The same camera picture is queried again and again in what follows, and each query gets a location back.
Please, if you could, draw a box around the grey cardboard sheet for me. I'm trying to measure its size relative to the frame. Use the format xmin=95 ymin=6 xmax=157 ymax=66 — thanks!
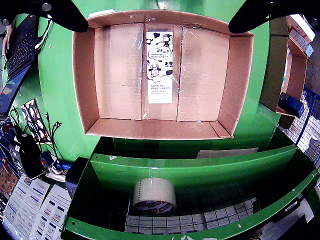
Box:
xmin=196 ymin=147 xmax=260 ymax=160

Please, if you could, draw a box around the dark blue product box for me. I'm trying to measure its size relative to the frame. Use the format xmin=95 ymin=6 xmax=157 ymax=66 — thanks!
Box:
xmin=277 ymin=91 xmax=306 ymax=119

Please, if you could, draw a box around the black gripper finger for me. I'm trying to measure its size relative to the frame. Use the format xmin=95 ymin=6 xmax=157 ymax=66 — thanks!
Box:
xmin=0 ymin=0 xmax=89 ymax=33
xmin=228 ymin=0 xmax=320 ymax=34

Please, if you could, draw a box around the cow print hand cream box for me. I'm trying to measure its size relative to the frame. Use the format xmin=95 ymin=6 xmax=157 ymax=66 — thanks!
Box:
xmin=146 ymin=31 xmax=174 ymax=105

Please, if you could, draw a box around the white printed label sheet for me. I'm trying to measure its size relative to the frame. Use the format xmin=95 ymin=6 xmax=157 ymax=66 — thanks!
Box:
xmin=3 ymin=177 xmax=51 ymax=240
xmin=29 ymin=184 xmax=73 ymax=240

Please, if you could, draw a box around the cardboard box with dark flap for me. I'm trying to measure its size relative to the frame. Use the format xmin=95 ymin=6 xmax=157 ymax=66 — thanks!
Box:
xmin=259 ymin=34 xmax=309 ymax=130

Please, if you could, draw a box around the bare person forearm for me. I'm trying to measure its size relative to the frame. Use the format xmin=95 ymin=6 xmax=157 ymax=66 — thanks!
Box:
xmin=3 ymin=24 xmax=14 ymax=60

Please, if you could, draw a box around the black device box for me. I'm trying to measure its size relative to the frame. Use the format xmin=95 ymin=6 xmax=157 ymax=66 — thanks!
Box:
xmin=65 ymin=156 xmax=90 ymax=198

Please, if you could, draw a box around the large open cardboard tray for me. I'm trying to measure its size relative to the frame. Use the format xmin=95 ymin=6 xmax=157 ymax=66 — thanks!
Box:
xmin=72 ymin=9 xmax=255 ymax=140

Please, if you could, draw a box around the black power adapter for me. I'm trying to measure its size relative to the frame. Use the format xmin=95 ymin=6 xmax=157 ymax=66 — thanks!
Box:
xmin=14 ymin=133 xmax=45 ymax=178

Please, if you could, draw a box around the clear packing tape roll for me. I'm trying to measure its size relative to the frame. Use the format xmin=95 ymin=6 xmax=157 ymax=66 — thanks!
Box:
xmin=131 ymin=177 xmax=178 ymax=215

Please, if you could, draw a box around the tall white product box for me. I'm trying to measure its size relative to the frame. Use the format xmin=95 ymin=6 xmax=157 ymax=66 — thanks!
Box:
xmin=289 ymin=13 xmax=316 ymax=43

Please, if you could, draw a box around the flat cow print card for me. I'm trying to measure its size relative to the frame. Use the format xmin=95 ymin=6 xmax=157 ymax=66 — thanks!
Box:
xmin=19 ymin=98 xmax=52 ymax=143

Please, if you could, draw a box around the white bottle with teal label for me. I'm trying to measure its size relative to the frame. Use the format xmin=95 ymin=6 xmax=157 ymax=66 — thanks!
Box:
xmin=281 ymin=47 xmax=291 ymax=88

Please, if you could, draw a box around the black cable bundle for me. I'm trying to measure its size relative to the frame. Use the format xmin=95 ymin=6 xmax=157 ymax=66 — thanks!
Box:
xmin=9 ymin=106 xmax=64 ymax=162

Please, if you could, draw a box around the black laptop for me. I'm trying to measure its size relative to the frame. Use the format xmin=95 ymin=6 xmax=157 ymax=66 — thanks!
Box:
xmin=0 ymin=13 xmax=42 ymax=120

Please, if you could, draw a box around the white cable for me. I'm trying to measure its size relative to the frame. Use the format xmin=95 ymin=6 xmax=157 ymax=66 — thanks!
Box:
xmin=34 ymin=18 xmax=54 ymax=50

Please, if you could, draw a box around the blue cylinder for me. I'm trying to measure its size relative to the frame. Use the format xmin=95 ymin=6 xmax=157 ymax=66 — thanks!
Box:
xmin=53 ymin=159 xmax=73 ymax=171

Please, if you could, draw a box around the blue pallet crate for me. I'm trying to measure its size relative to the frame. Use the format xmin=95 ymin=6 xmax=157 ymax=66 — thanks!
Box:
xmin=294 ymin=87 xmax=320 ymax=157

